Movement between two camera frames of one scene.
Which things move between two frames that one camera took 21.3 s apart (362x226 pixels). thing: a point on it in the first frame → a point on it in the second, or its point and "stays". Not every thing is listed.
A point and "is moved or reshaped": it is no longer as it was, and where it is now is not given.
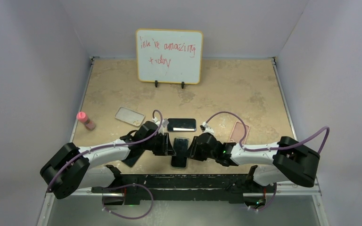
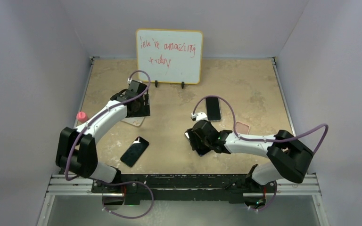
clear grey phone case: (129, 116) stays
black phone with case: (181, 145) → (213, 108)
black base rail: (140, 188) stays
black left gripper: (166, 148) → (144, 111)
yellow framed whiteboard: (169, 56) stays
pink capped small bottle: (82, 117) stays
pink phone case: (238, 133) stays
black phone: (183, 125) is moved or reshaped
